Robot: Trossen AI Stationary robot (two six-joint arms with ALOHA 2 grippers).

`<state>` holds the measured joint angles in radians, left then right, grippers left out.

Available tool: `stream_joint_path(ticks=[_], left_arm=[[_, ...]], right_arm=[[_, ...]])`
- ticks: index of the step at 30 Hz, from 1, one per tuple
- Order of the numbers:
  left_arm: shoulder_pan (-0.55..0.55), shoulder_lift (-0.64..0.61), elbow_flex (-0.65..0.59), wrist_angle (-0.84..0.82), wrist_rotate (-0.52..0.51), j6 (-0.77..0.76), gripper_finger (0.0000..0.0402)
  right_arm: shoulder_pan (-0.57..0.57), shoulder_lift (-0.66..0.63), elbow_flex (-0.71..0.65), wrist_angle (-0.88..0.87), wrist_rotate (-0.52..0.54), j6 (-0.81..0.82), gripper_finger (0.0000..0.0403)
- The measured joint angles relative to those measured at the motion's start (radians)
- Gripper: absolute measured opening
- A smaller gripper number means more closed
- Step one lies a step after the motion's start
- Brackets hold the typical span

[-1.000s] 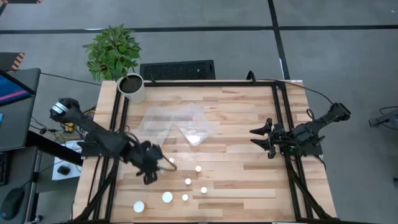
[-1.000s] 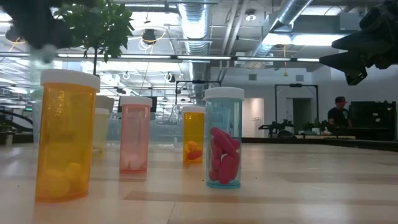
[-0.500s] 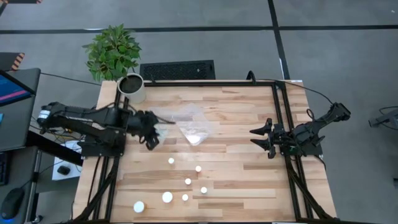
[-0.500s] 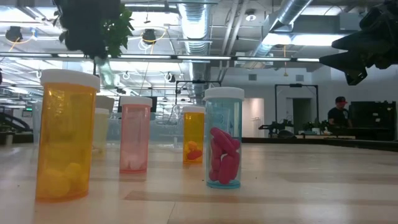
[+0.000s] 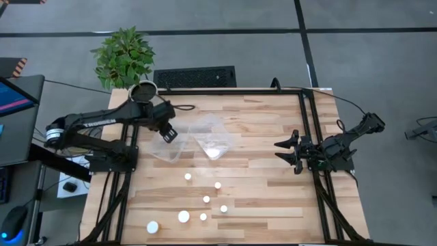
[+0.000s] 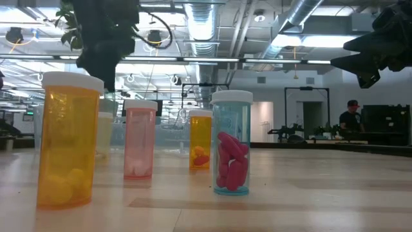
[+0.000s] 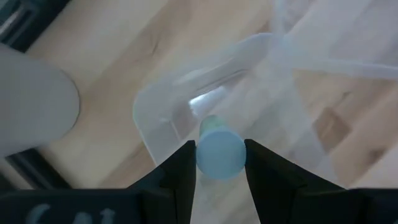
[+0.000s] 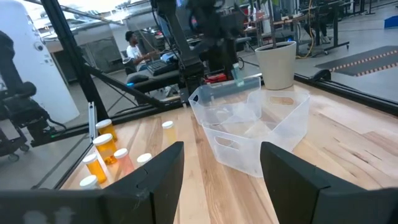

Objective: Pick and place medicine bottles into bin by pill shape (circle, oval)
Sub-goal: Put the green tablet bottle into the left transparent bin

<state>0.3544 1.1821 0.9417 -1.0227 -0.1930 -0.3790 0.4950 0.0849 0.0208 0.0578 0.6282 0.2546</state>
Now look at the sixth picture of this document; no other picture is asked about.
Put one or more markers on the blue bottle with pink pills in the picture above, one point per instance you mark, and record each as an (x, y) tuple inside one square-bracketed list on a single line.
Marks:
[(231, 112)]

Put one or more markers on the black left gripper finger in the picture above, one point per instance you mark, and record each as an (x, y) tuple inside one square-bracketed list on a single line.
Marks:
[(107, 77)]

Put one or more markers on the dark background table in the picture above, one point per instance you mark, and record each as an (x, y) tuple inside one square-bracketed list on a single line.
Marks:
[(322, 145)]

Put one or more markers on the clear plastic container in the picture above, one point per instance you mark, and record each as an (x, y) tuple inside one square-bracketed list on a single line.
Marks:
[(38, 129)]

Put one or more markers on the pale yellow pill bottle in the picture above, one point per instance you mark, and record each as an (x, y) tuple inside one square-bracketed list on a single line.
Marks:
[(105, 135)]

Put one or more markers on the long ceiling light bar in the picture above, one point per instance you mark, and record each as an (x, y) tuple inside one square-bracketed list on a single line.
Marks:
[(209, 59)]

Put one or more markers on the black metal frame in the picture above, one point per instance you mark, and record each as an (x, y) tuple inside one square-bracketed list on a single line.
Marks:
[(206, 84), (305, 88)]

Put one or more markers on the black cabinet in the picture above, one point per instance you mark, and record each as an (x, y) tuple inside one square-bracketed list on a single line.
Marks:
[(386, 122)]

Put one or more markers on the black background robot arm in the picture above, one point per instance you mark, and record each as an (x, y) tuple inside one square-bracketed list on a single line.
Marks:
[(326, 131), (284, 130)]

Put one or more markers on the small orange pill bottle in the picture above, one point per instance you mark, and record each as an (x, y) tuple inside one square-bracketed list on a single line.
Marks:
[(200, 135)]

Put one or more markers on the slanted silver ventilation duct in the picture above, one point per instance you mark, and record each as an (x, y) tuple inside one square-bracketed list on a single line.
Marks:
[(299, 13)]

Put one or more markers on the pink pill bottle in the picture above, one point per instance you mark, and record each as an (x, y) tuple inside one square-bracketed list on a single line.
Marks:
[(140, 138)]

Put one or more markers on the green potted tree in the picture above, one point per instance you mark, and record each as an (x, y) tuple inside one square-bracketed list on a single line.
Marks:
[(69, 37)]

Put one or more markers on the person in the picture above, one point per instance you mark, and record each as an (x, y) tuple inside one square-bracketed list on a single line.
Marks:
[(351, 120)]

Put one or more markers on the large orange pill bottle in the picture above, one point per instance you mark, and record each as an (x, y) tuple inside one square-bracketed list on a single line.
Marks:
[(67, 145)]

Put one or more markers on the white cup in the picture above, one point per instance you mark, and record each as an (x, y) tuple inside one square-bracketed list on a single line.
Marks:
[(9, 145)]

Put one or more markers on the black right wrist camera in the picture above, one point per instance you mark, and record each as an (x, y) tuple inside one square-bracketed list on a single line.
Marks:
[(392, 17)]

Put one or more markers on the black ceiling lamp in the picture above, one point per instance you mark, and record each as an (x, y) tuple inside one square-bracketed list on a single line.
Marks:
[(14, 35), (154, 37)]

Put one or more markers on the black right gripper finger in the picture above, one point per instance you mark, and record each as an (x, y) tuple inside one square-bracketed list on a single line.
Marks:
[(376, 43), (367, 66)]

